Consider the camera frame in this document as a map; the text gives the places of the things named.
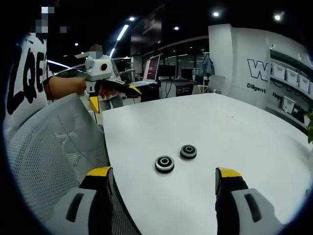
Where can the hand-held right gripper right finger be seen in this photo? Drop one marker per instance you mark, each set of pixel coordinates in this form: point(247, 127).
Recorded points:
point(232, 208)

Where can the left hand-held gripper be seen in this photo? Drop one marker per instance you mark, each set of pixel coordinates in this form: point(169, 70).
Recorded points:
point(94, 69)

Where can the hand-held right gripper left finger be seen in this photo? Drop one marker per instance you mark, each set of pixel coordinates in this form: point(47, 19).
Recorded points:
point(94, 208)

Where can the metal wheel with black hub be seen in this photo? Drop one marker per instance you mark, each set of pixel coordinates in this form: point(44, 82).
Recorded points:
point(188, 151)
point(164, 163)

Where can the person's left forearm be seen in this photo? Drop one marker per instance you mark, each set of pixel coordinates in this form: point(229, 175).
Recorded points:
point(63, 86)

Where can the open laptop with lit screen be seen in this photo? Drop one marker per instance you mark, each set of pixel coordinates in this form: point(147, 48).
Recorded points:
point(152, 69)

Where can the dark office desk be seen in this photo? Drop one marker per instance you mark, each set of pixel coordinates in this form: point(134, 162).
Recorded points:
point(171, 88)

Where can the black computer monitor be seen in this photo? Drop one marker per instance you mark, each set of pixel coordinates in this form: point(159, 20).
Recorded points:
point(167, 71)
point(187, 74)

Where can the grey mesh office chair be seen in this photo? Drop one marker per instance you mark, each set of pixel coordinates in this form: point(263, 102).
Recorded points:
point(49, 151)

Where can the large black hanging screen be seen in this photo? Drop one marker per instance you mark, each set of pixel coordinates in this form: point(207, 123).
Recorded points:
point(146, 29)

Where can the person's body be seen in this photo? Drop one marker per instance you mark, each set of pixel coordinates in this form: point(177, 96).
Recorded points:
point(24, 80)

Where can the white table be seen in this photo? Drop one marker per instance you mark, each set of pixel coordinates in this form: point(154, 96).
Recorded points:
point(207, 122)

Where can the hanging blue coat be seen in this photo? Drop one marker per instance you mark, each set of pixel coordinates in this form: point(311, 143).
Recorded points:
point(208, 64)

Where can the white office chair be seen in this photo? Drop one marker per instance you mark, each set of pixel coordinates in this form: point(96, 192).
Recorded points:
point(215, 84)

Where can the green plant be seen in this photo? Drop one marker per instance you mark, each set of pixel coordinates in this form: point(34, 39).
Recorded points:
point(310, 127)

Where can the wall shelf with white boxes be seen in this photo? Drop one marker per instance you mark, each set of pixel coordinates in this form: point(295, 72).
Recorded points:
point(291, 80)

